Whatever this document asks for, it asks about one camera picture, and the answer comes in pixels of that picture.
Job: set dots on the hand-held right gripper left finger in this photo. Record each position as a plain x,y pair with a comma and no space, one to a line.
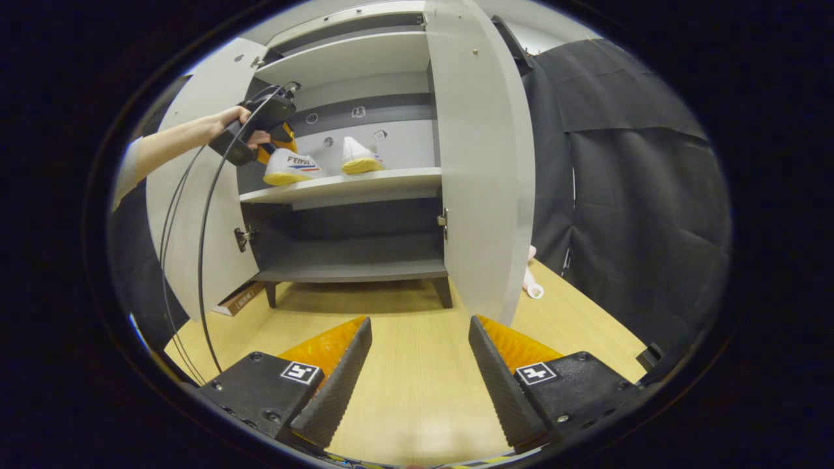
335,384

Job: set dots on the brown cover book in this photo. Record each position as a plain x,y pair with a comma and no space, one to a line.
238,299

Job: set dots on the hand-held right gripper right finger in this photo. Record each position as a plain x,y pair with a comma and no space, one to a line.
505,384

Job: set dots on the black backdrop cloth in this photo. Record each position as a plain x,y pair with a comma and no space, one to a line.
651,228

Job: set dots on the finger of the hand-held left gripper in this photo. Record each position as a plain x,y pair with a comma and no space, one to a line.
287,138
266,155

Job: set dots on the pink green plush toy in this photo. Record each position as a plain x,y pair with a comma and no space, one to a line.
531,280

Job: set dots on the white shoe yellow sole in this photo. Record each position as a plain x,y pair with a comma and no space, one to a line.
360,157
290,168

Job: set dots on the white shoe cabinet door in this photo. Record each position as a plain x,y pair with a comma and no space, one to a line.
221,247
482,163

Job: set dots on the white grey shoe cabinet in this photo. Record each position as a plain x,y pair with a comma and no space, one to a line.
365,58

